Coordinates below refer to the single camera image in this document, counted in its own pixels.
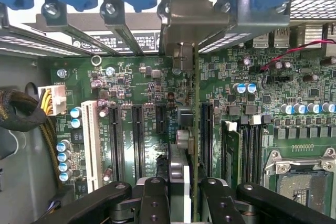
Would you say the installed green RAM stick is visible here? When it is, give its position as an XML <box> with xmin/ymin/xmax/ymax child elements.
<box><xmin>221</xmin><ymin>120</ymin><xmax>243</xmax><ymax>184</ymax></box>

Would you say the long black expansion slot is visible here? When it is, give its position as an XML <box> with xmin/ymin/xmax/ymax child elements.
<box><xmin>131</xmin><ymin>104</ymin><xmax>146</xmax><ymax>180</ymax></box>
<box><xmin>108</xmin><ymin>105</ymin><xmax>124</xmax><ymax>183</ymax></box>

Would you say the short black expansion slot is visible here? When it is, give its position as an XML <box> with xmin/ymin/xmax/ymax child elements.
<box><xmin>156</xmin><ymin>104</ymin><xmax>167</xmax><ymax>135</ymax></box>

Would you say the white expansion slot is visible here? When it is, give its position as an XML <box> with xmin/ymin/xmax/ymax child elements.
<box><xmin>80</xmin><ymin>100</ymin><xmax>103</xmax><ymax>194</ymax></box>

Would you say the CPU socket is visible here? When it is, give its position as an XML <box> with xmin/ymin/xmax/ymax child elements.
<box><xmin>263</xmin><ymin>147</ymin><xmax>336</xmax><ymax>215</ymax></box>

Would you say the green motherboard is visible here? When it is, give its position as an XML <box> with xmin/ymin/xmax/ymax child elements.
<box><xmin>49</xmin><ymin>48</ymin><xmax>336</xmax><ymax>201</ymax></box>

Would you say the grey power supply unit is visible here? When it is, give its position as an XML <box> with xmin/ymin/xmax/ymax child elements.
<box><xmin>0</xmin><ymin>56</ymin><xmax>53</xmax><ymax>224</ymax></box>

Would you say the white power connector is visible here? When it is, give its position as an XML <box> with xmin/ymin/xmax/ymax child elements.
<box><xmin>37</xmin><ymin>84</ymin><xmax>68</xmax><ymax>116</ymax></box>

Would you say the metal slot cover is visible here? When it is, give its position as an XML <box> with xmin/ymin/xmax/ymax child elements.
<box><xmin>100</xmin><ymin>0</ymin><xmax>147</xmax><ymax>57</ymax></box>
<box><xmin>41</xmin><ymin>2</ymin><xmax>117</xmax><ymax>57</ymax></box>

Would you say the black braided cable bundle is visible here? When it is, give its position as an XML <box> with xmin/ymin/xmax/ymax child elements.
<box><xmin>0</xmin><ymin>88</ymin><xmax>67</xmax><ymax>184</ymax></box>

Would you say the thin fan wire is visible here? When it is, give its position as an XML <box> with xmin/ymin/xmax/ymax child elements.
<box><xmin>260</xmin><ymin>39</ymin><xmax>336</xmax><ymax>89</ymax></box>

